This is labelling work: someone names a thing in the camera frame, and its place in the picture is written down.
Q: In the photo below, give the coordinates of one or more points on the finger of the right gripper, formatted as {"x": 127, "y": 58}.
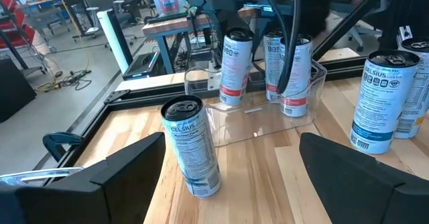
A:
{"x": 231, "y": 2}
{"x": 315, "y": 9}

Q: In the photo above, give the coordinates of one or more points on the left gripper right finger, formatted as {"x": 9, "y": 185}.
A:
{"x": 368, "y": 197}

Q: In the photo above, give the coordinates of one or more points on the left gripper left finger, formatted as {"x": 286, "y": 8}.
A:
{"x": 83, "y": 197}

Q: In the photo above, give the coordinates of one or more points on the white can red band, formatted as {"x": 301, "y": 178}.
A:
{"x": 236, "y": 66}
{"x": 272, "y": 66}
{"x": 298, "y": 83}

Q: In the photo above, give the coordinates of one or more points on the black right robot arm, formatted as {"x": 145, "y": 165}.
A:
{"x": 352, "y": 19}

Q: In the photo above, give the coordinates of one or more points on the plastic wrapped pack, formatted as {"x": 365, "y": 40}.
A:
{"x": 169, "y": 1}

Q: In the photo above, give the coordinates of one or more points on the black computer tower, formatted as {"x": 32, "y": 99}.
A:
{"x": 140, "y": 66}

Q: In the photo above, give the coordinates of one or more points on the black floor box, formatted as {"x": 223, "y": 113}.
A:
{"x": 16, "y": 90}

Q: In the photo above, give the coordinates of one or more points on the white upright panel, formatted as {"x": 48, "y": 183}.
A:
{"x": 107, "y": 39}

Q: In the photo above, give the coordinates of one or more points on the red tool cabinet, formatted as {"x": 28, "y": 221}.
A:
{"x": 13, "y": 19}

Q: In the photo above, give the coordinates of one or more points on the white metal bracket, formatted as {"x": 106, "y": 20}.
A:
{"x": 214, "y": 83}

